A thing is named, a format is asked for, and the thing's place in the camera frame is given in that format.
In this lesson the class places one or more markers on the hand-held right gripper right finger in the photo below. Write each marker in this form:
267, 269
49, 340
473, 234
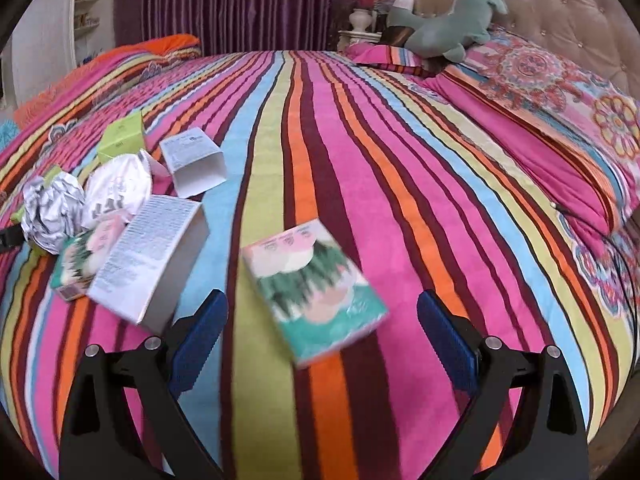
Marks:
445, 340

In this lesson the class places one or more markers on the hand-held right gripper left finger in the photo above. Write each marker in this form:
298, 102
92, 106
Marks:
200, 340

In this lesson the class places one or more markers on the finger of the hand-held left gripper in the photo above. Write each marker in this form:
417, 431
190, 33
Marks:
11, 240

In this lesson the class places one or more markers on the green floral tissue packet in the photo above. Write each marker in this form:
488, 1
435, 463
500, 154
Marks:
80, 265
315, 290

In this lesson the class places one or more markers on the lime green cardboard box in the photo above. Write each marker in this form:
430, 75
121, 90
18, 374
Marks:
122, 135

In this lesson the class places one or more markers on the small white printed box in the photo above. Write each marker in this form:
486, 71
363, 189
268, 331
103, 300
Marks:
187, 152

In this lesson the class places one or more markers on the crumpled silver patterned paper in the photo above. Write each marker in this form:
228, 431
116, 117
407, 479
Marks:
52, 210

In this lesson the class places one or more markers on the small green wrapper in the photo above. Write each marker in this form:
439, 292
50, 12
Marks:
51, 173

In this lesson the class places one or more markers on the large white cardboard box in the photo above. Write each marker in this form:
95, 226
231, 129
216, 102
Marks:
145, 260

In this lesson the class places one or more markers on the crumpled white foil bag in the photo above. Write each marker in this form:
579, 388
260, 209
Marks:
117, 185

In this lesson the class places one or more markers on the striped colourful blanket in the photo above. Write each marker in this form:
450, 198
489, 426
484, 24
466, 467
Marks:
350, 160

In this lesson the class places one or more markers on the white shelf unit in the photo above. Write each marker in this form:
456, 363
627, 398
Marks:
55, 25

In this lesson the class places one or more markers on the floral pink pillow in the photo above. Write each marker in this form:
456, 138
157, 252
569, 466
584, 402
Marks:
540, 110

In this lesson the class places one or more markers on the orange pillow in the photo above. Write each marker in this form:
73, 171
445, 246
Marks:
170, 42

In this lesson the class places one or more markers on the striped pink pillow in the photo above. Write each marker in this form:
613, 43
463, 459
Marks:
385, 57

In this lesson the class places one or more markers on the white nightstand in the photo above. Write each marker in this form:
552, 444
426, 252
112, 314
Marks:
357, 40

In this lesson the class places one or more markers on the green plush toy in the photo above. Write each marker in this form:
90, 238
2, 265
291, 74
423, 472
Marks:
445, 25

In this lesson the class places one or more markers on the purple curtain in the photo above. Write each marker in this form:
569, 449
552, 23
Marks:
240, 5

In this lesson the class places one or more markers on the white vase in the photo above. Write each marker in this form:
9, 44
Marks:
362, 20

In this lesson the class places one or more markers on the beige tufted headboard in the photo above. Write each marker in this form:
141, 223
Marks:
560, 5

